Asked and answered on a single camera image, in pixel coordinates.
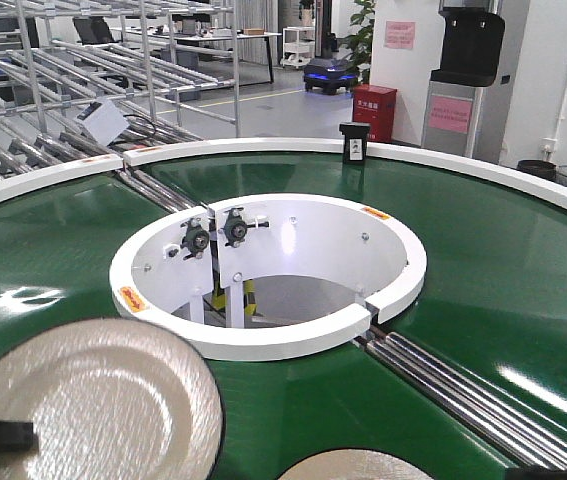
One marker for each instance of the steel conveyor rollers left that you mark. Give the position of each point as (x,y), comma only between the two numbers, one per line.
(155,191)

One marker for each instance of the black bearing mount left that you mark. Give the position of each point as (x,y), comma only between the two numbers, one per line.
(196,238)

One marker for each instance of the green potted plant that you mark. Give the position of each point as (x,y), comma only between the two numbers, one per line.
(358,43)

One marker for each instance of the red fire cabinet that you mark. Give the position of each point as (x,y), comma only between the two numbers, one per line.
(375,105)

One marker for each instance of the black bearing mount right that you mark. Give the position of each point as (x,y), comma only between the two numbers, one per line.
(236,227)

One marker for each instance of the blue lit mobile robot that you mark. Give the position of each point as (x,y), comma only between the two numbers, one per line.
(324,71)

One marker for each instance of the beige plate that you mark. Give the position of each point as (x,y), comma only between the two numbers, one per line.
(350,463)
(111,399)

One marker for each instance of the dark waste bin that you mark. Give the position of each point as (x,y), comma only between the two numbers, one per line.
(538,168)

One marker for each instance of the white outer conveyor rim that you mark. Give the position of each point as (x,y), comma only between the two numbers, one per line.
(46,177)

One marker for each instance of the white control box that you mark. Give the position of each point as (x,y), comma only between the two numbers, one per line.
(102,121)

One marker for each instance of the steel conveyor rollers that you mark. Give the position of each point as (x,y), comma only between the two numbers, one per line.
(155,191)
(539,451)

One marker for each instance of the black water dispenser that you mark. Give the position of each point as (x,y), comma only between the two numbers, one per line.
(471,48)

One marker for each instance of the black bearing mount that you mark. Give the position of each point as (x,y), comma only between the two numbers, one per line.
(236,227)
(196,238)

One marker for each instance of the steel conveyor rollers right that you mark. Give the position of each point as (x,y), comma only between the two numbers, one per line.
(539,451)

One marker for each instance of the white cart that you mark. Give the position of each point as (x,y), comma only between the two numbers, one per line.
(298,46)

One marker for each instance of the black sensor box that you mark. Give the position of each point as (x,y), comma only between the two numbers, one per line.
(355,142)

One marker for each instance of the metal roller rack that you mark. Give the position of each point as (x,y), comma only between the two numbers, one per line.
(56,57)

